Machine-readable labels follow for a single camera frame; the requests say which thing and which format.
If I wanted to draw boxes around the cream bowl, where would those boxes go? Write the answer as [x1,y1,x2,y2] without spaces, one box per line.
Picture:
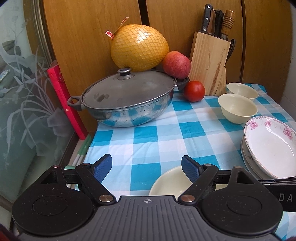
[148,165,228,200]
[218,93,258,124]
[227,82,259,101]

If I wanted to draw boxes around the white plate pink rim flowers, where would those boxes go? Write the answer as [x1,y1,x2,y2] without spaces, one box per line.
[244,116,295,179]

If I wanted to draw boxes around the white green chopsticks bundle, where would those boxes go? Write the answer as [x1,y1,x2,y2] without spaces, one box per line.
[64,135,92,170]

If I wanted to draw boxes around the blue white checkered tablecloth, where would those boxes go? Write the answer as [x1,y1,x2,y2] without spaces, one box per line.
[66,83,296,240]

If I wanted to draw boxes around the frosted glass panel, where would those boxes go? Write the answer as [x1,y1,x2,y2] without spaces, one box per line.
[1,1,74,202]

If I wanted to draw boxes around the steel pot with lid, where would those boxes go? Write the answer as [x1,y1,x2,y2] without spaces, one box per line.
[67,68,190,128]

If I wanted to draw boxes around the red tomato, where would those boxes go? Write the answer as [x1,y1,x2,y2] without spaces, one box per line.
[184,81,205,102]

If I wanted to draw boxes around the red flat box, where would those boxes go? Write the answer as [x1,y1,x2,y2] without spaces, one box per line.
[47,60,89,140]

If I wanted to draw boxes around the red apple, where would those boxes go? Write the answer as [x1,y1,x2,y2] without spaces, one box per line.
[162,51,191,79]

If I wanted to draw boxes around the wooden knife block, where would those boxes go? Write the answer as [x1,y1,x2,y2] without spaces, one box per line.
[189,32,230,96]

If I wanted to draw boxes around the black scissors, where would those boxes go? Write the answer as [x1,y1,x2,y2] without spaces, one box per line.
[225,39,236,63]

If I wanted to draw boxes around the yellow netted pomelo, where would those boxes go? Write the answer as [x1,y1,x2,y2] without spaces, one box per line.
[105,16,169,72]

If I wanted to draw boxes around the wooden cabinet doors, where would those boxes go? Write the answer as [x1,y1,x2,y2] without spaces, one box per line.
[23,0,295,133]

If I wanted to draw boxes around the dark ribbed handle tool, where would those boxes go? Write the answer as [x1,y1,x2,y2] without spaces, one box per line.
[214,9,224,38]

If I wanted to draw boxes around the brown wooden handled knife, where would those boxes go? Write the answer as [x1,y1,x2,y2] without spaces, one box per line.
[220,9,235,40]

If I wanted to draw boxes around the black handled knife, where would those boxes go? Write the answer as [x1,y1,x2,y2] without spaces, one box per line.
[201,4,214,34]

